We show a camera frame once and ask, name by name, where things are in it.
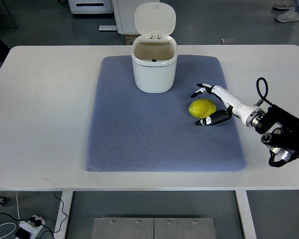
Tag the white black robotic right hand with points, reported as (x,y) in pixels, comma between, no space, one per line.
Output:
(249,115)

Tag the yellow lemon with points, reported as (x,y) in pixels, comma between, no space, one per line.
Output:
(202,108)

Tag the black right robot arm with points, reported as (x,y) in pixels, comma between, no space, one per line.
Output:
(280,133)

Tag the white trash bin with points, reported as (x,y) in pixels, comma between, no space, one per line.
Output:
(154,62)

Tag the white trash bin lid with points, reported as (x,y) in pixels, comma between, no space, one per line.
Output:
(155,19)

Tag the grey floor socket plate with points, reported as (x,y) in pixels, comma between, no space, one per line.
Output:
(227,41)

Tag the white table leg right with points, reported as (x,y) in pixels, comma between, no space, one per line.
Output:
(245,214)

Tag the white table leg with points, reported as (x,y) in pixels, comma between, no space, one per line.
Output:
(63,215)
(245,214)

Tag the white sneaker near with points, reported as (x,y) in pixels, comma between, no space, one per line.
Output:
(289,16)

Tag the white sneaker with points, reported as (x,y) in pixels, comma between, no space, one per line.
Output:
(289,16)
(283,5)

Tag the white sneaker far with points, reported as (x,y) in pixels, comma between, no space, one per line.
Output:
(283,5)

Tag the blue textured mat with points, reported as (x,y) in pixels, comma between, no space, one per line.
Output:
(131,130)

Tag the cardboard box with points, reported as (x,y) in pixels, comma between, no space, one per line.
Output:
(129,39)

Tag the grey metal floor plate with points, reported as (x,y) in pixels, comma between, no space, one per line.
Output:
(153,228)

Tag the white table leg left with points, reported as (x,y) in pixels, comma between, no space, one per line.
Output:
(63,215)

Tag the white appliance with black slot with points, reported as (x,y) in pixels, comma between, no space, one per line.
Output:
(90,7)

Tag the white power strip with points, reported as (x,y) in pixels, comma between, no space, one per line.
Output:
(33,225)

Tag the black power adapter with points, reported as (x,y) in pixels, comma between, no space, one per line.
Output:
(22,234)

